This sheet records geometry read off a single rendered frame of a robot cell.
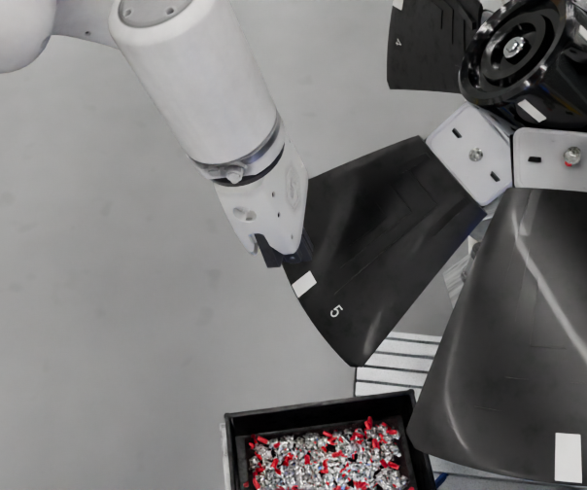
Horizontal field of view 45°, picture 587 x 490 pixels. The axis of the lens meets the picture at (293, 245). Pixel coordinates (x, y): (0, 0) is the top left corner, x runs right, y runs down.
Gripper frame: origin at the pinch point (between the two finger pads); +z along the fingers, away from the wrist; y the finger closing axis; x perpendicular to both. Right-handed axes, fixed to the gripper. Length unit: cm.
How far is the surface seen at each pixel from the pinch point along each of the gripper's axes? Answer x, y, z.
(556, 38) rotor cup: -26.0, 8.1, -15.4
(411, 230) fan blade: -11.6, 2.7, 2.8
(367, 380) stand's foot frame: 14, 24, 96
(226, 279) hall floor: 53, 51, 92
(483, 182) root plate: -19.1, 5.5, -0.7
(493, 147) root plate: -20.3, 7.6, -3.2
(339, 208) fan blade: -3.8, 6.0, 2.5
